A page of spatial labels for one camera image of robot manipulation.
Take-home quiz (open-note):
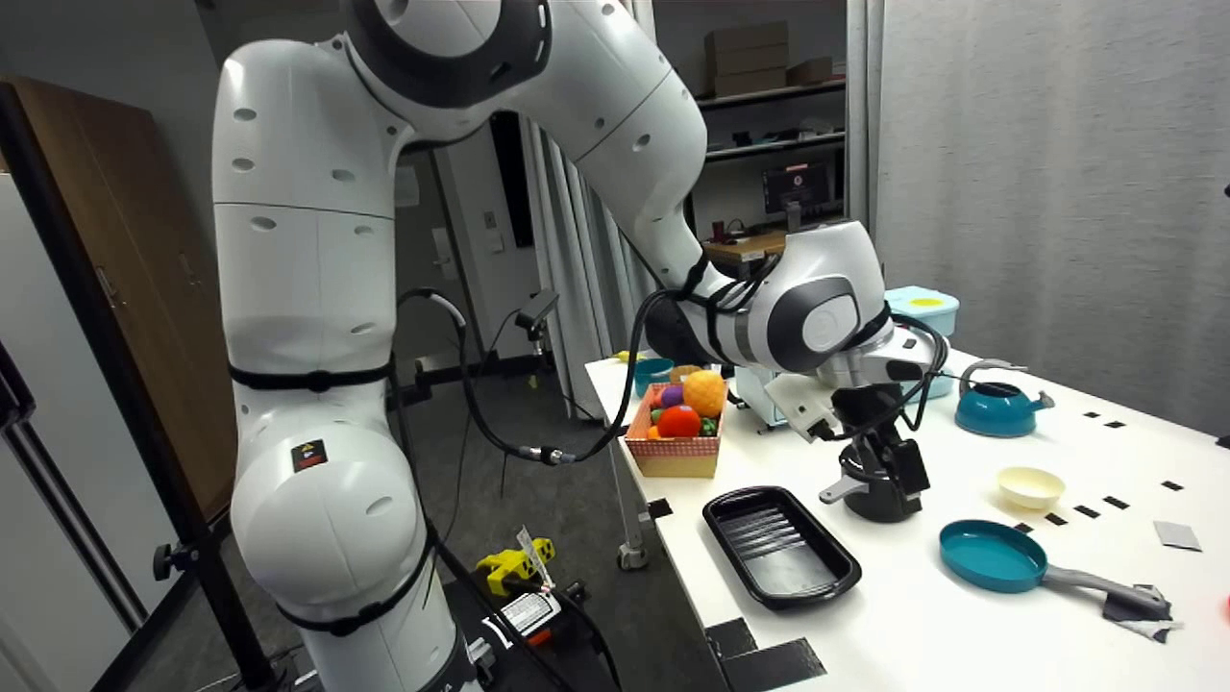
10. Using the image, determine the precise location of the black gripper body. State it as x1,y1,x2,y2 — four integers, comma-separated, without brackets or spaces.
831,380,935,487

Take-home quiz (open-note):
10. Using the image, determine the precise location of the black pan lid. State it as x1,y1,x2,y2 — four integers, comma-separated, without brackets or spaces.
842,473,931,516

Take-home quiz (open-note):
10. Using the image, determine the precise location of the black pot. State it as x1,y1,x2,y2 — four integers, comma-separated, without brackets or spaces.
817,468,931,525

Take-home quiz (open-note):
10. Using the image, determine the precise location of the teal frying pan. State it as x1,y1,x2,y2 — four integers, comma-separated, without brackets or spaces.
935,516,1165,608

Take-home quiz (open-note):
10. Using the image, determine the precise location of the black ridged baking tray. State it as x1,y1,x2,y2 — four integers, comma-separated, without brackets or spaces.
700,479,863,614

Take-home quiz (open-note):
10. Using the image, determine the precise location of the cream bowl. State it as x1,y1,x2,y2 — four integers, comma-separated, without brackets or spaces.
995,460,1069,516

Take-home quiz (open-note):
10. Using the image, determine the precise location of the light blue toaster oven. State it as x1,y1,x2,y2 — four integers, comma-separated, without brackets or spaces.
735,282,962,435

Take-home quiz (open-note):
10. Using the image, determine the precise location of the orange toy fruit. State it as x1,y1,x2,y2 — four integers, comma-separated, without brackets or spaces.
678,366,730,423

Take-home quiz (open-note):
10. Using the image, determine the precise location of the wooden fruit crate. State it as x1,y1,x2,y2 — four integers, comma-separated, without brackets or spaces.
622,405,725,479

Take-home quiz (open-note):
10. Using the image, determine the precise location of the red toy tomato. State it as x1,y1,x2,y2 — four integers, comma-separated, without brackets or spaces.
652,401,705,441

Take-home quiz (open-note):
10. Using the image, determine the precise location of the large black tape strip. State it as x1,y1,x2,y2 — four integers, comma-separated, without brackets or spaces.
702,614,831,692

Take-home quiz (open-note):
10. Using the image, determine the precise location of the wooden workbench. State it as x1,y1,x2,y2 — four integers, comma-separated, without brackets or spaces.
700,228,791,274

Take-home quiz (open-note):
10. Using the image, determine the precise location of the teal cup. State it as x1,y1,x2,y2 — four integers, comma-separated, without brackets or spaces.
630,352,675,394

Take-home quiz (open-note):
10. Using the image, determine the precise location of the metal clamp pole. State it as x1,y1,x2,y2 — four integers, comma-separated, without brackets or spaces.
596,407,652,575

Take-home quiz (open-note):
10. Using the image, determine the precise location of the grey square pad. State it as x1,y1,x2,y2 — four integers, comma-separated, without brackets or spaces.
1150,519,1205,559

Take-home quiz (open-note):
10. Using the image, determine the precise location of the grey partition curtain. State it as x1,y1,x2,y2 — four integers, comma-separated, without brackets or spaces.
842,0,1230,438

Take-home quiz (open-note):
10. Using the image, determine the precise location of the black storage shelf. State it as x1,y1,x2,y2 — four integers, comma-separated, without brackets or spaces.
684,57,848,247

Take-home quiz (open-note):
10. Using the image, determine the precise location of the white pleated curtain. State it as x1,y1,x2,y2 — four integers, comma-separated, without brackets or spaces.
514,113,667,418

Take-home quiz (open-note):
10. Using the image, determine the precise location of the yellow clamp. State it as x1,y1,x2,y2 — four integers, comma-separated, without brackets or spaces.
472,533,561,598

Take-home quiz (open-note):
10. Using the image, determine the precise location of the black controller box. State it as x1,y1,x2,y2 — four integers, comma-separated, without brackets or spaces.
447,580,607,692

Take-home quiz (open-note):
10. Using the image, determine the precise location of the cardboard box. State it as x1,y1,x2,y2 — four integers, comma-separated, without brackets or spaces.
702,20,794,96

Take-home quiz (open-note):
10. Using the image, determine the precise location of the grey door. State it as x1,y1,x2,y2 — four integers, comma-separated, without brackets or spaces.
391,150,481,368

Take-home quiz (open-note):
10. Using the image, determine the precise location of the black tripod stand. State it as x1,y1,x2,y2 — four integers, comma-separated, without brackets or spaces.
89,512,283,692

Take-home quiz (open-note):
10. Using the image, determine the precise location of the brown wooden cabinet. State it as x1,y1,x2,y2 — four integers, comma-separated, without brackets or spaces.
0,78,245,516

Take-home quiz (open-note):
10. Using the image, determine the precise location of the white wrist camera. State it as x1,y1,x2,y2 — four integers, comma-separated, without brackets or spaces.
764,380,851,444

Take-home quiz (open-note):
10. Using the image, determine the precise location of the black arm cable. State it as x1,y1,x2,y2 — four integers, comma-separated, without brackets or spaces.
391,252,782,468

